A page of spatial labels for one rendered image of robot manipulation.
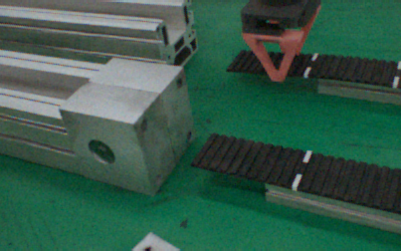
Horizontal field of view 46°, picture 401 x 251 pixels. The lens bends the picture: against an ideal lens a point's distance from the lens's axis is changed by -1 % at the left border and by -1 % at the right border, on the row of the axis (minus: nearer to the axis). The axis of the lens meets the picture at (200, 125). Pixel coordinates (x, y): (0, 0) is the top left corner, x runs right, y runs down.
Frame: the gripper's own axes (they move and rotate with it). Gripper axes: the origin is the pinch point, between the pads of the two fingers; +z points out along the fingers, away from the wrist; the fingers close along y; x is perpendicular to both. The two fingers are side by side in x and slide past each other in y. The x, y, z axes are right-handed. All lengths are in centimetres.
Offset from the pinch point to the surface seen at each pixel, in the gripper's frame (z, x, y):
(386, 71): -0.6, 12.2, -0.4
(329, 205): 1.8, 10.8, 19.6
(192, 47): 2.3, -16.1, -5.2
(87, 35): -3.4, -27.2, 4.2
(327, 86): 1.6, 5.8, 1.0
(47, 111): -5.7, -17.1, 23.1
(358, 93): 1.9, 9.5, 1.2
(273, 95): 2.8, -0.5, 3.0
